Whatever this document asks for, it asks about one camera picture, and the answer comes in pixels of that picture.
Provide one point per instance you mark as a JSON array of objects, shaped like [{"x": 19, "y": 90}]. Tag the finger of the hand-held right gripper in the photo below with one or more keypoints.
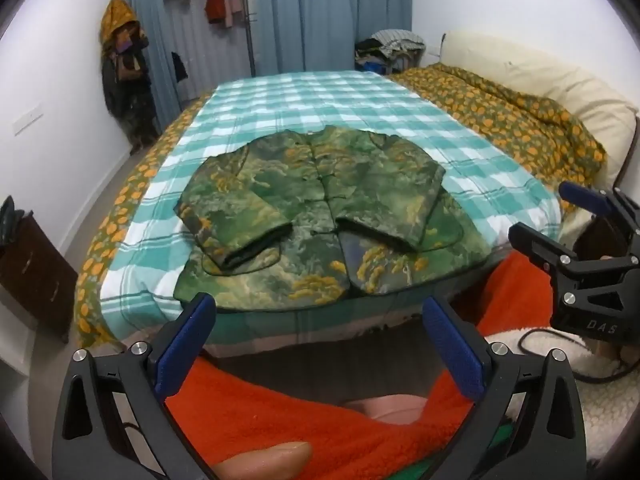
[
  {"x": 542, "y": 250},
  {"x": 585, "y": 199}
]

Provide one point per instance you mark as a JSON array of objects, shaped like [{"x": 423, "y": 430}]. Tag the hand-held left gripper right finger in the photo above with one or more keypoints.
[{"x": 452, "y": 352}]

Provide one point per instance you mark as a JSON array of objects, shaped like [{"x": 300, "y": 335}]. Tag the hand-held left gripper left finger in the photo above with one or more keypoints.
[{"x": 184, "y": 347}]

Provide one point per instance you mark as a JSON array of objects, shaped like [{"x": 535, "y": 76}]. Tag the green patterned jacket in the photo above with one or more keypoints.
[{"x": 320, "y": 210}]

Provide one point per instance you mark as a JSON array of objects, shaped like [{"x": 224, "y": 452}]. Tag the pile of clothes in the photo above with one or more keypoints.
[{"x": 390, "y": 50}]

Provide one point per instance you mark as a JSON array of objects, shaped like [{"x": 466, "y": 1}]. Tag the metal clothes rack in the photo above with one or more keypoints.
[{"x": 249, "y": 15}]

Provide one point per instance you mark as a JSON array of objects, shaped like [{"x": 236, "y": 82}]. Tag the person's left hand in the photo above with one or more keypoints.
[{"x": 265, "y": 460}]

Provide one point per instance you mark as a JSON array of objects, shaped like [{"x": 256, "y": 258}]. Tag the orange floral bedspread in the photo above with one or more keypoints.
[{"x": 510, "y": 115}]

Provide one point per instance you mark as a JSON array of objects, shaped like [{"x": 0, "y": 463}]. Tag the cream pillow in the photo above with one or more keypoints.
[{"x": 540, "y": 75}]

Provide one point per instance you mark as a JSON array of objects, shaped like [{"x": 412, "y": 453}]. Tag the brown wooden nightstand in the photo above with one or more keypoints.
[{"x": 35, "y": 272}]

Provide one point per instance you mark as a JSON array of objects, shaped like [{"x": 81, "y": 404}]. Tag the black cloth item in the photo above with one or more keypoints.
[{"x": 9, "y": 217}]

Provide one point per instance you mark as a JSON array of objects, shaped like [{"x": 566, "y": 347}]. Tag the dark hanging coat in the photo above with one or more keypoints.
[{"x": 127, "y": 100}]

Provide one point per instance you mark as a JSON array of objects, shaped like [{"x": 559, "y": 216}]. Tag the teal white checked blanket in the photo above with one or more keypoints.
[{"x": 320, "y": 110}]

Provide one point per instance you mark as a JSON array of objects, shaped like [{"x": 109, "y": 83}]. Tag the small black hanging garment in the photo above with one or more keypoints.
[{"x": 178, "y": 67}]

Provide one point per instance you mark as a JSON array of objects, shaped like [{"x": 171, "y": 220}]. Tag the blue curtain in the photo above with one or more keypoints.
[
  {"x": 330, "y": 15},
  {"x": 145, "y": 40}
]

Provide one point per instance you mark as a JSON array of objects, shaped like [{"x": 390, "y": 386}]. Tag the yellow hooded garment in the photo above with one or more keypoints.
[{"x": 117, "y": 17}]

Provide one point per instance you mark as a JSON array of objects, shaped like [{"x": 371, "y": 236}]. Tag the red hanging garment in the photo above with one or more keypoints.
[{"x": 216, "y": 2}]

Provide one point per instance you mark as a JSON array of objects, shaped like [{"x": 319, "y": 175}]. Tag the pink hanging garment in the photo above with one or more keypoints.
[{"x": 231, "y": 2}]

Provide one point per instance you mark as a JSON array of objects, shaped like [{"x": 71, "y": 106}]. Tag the white wall switch plate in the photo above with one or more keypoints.
[{"x": 27, "y": 117}]

